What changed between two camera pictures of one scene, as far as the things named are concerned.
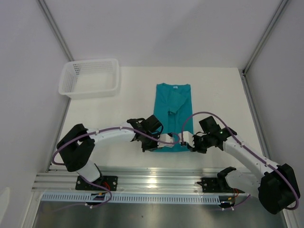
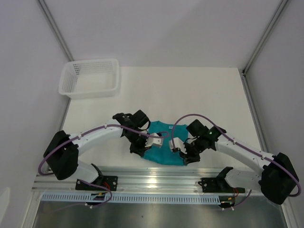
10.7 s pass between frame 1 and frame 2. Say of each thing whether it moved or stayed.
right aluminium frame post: stayed
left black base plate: stayed
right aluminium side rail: stayed
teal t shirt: moved
